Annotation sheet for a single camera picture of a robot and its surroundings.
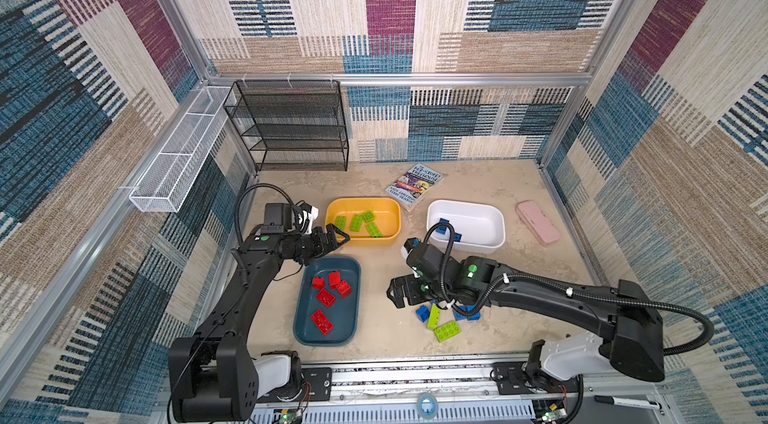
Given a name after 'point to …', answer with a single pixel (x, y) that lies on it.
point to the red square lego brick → (344, 289)
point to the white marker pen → (631, 402)
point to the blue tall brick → (474, 317)
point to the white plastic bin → (478, 228)
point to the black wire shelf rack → (290, 122)
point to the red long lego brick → (322, 321)
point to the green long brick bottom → (447, 331)
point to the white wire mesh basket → (161, 186)
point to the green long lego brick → (356, 222)
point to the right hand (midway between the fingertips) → (409, 293)
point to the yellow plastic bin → (387, 213)
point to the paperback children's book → (413, 186)
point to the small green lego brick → (341, 222)
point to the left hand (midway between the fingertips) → (339, 243)
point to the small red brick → (318, 283)
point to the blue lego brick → (442, 230)
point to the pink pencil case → (540, 224)
